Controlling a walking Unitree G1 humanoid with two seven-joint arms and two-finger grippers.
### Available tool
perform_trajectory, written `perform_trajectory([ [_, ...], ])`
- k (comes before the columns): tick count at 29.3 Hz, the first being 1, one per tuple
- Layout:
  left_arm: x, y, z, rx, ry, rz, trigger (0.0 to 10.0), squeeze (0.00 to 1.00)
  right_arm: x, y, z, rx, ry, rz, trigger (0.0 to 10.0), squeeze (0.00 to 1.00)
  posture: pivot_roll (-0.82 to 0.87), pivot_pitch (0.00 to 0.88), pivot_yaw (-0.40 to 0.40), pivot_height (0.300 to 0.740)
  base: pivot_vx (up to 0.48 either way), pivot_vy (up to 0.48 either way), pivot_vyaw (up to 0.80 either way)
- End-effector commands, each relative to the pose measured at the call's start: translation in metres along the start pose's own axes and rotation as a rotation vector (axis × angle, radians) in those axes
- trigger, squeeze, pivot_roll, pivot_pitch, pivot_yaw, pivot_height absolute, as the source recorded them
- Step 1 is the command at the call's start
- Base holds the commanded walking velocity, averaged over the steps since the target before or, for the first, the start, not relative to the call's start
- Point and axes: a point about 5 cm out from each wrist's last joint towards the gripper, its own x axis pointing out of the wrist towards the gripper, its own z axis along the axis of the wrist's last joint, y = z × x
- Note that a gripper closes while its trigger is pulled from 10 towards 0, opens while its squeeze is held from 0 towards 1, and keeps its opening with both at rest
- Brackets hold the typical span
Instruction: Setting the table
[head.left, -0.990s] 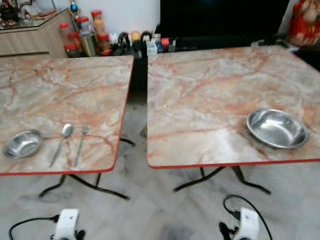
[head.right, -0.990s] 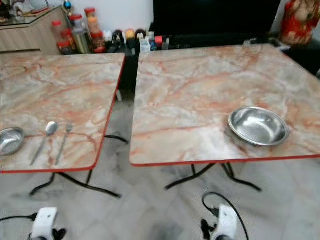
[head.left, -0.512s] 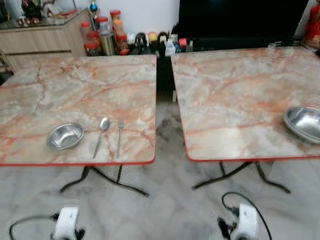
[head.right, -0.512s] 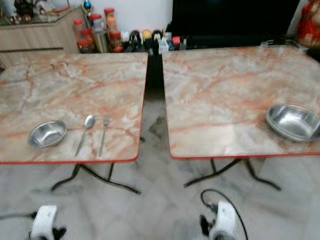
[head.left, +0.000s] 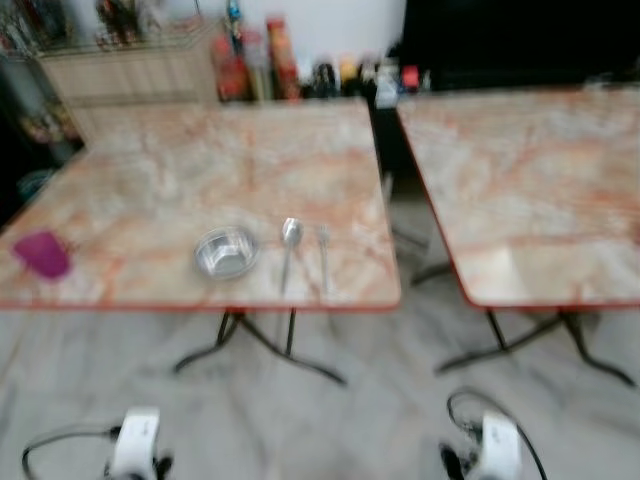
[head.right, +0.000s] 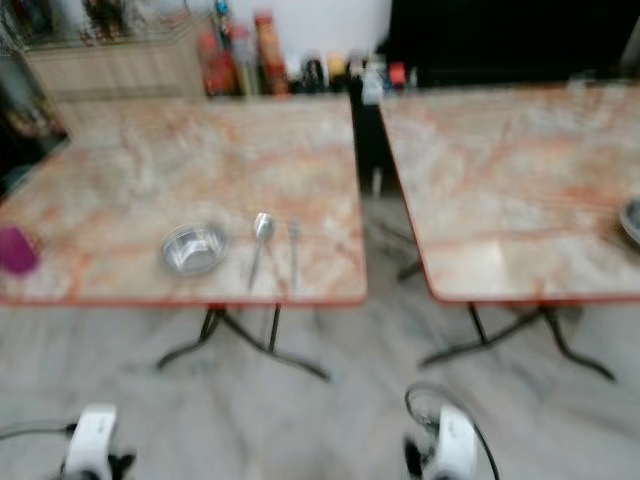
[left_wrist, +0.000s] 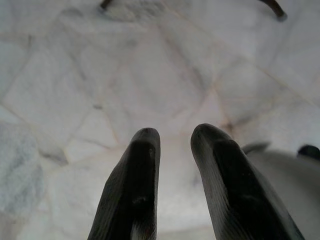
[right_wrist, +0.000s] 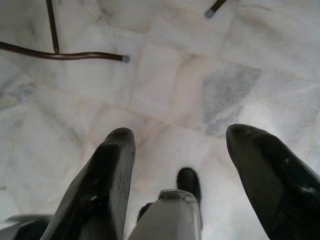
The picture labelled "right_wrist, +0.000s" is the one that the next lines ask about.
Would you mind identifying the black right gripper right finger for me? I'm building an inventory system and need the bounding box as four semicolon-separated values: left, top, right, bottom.
225;123;320;240

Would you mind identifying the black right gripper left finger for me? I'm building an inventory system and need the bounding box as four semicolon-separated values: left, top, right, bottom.
39;127;137;240

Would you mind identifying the grey right robot leg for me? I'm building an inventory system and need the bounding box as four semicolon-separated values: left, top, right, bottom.
128;167;203;240

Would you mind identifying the marble pattern folding table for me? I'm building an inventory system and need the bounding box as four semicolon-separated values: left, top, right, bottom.
0;0;131;63
205;0;229;19

